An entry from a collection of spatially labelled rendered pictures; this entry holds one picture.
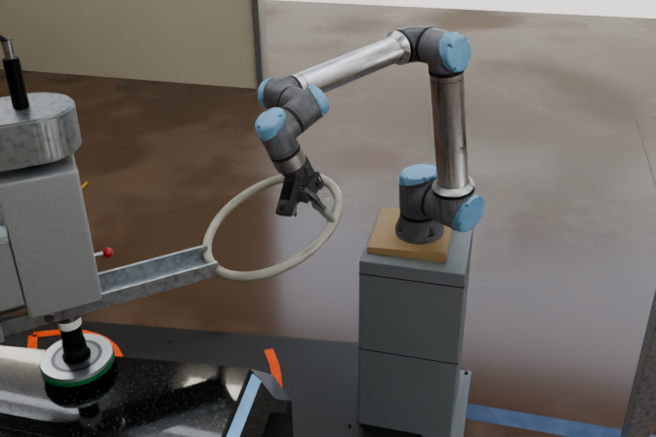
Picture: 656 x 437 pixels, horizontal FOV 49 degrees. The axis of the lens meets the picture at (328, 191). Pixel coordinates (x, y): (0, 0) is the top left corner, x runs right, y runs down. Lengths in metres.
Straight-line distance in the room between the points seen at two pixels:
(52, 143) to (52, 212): 0.19
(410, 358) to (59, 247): 1.51
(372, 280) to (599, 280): 1.90
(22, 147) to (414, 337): 1.67
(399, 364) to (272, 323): 1.03
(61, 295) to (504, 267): 2.83
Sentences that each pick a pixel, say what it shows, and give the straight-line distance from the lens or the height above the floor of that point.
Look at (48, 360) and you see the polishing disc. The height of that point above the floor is 0.89.
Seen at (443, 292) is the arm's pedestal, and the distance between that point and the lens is 2.77.
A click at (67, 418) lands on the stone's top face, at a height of 0.83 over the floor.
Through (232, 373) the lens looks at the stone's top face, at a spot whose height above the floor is 0.83.
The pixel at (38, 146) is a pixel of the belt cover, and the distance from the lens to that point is 1.94.
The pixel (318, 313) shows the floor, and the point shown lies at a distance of 3.90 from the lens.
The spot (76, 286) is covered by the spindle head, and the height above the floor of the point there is 1.20.
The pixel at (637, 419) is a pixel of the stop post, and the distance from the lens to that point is 3.17.
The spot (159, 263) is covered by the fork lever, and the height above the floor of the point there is 1.11.
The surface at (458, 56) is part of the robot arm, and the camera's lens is 2.34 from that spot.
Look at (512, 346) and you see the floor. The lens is 3.78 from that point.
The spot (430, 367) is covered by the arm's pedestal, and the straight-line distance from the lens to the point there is 3.00.
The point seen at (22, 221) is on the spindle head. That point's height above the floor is 1.43.
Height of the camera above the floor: 2.36
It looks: 28 degrees down
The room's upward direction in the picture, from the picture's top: 1 degrees counter-clockwise
